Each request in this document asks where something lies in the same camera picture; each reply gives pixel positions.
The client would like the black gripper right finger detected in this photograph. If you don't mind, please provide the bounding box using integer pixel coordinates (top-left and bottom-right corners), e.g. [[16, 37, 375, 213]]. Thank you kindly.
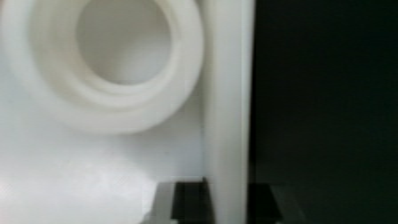
[[247, 183, 307, 224]]

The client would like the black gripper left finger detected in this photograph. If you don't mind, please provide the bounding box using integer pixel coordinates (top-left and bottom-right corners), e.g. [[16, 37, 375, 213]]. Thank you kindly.
[[144, 180, 211, 224]]

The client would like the white square table top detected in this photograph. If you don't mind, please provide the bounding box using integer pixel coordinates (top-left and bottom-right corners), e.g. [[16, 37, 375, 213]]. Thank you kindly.
[[0, 0, 256, 224]]

